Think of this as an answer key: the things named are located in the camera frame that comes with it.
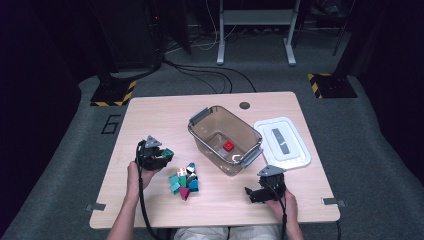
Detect clear brown plastic storage box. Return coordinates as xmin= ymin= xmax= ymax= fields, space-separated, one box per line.
xmin=187 ymin=105 xmax=264 ymax=177

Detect black striped stand base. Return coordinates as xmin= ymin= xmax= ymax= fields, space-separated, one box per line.
xmin=90 ymin=79 xmax=138 ymax=108
xmin=307 ymin=72 xmax=358 ymax=99

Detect person's left hand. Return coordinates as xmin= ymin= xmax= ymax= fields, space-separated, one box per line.
xmin=126 ymin=160 xmax=158 ymax=198

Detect black floor cable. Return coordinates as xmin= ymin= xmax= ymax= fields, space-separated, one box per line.
xmin=163 ymin=59 xmax=234 ymax=94
xmin=173 ymin=64 xmax=258 ymax=94

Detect white cables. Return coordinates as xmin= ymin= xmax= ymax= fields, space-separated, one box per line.
xmin=191 ymin=0 xmax=241 ymax=52

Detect dark curtain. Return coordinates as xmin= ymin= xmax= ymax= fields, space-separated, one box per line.
xmin=346 ymin=0 xmax=424 ymax=188
xmin=0 ymin=0 xmax=83 ymax=201

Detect person's light shorts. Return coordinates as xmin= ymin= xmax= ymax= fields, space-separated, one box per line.
xmin=173 ymin=225 xmax=283 ymax=240

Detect person's right hand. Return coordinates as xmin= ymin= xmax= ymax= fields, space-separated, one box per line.
xmin=266 ymin=189 xmax=299 ymax=224

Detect white metal desk frame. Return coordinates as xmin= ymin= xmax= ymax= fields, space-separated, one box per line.
xmin=216 ymin=0 xmax=298 ymax=67

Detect white lid with grey handle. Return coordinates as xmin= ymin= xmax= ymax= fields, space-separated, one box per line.
xmin=253 ymin=116 xmax=312 ymax=171

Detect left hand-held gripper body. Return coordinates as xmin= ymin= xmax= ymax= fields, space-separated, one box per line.
xmin=135 ymin=135 xmax=168 ymax=172

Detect pile of colourful toy blocks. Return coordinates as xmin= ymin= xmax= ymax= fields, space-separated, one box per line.
xmin=168 ymin=167 xmax=200 ymax=202

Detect black stand leg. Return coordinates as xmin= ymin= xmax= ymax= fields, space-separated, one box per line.
xmin=332 ymin=0 xmax=356 ymax=57

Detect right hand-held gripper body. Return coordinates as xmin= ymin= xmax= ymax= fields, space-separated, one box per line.
xmin=256 ymin=164 xmax=287 ymax=202

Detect dark equipment cabinet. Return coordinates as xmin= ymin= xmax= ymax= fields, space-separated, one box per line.
xmin=89 ymin=0 xmax=166 ymax=73

